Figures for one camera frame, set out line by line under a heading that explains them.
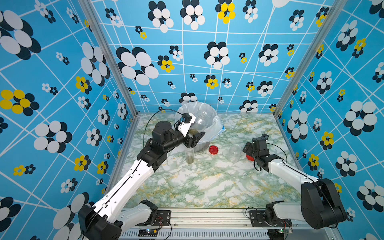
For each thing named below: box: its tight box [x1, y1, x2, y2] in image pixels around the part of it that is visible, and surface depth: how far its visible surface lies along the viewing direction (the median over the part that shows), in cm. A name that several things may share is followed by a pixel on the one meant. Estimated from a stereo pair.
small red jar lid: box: [208, 145, 219, 155], surface depth 101 cm
